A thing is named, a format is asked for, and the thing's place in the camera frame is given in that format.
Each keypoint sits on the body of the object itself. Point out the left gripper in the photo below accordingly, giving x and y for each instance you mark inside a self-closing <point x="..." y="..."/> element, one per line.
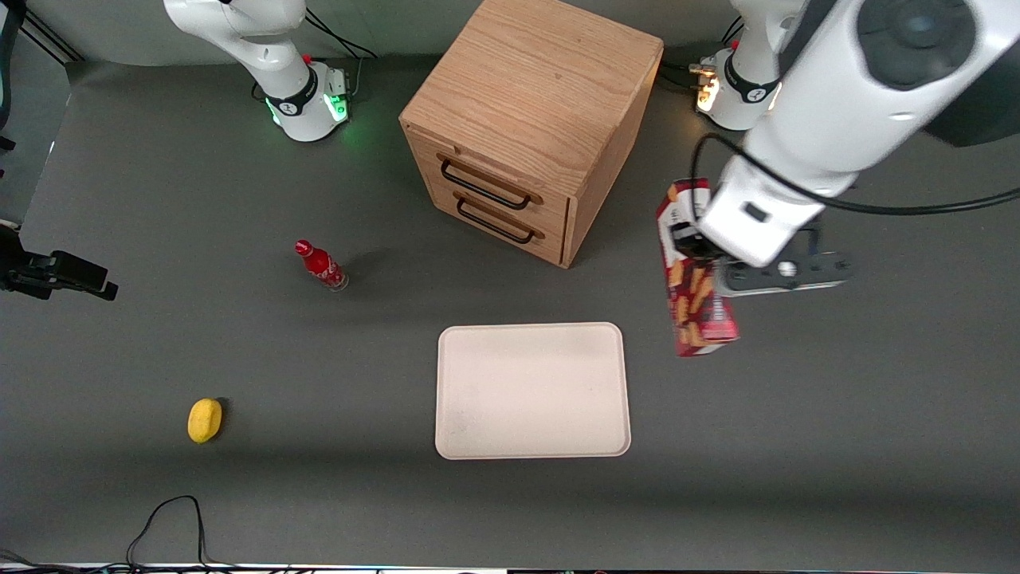
<point x="687" y="241"/>

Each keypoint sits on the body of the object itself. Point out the dark right arm gripper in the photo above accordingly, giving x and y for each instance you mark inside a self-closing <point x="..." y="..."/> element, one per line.
<point x="10" y="251"/>

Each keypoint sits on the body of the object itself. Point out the red tartan cookie box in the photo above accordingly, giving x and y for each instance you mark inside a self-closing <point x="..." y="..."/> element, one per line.
<point x="703" y="319"/>

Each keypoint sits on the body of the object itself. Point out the white rectangular tray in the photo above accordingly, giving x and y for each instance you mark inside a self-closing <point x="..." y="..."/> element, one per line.
<point x="530" y="391"/>

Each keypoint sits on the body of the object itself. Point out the yellow lemon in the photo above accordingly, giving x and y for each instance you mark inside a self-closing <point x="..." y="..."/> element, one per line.
<point x="205" y="420"/>

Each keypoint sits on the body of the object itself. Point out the wooden two-drawer cabinet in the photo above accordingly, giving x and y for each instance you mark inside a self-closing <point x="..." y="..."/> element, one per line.
<point x="534" y="88"/>

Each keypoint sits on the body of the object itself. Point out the red cola bottle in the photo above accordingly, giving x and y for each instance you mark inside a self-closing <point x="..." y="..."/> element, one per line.
<point x="321" y="265"/>

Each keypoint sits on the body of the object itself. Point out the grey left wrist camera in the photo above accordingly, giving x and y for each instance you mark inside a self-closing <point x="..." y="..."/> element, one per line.
<point x="797" y="275"/>

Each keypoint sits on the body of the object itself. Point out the black diagonal frame rail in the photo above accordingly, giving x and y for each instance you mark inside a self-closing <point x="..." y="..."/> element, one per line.
<point x="52" y="38"/>

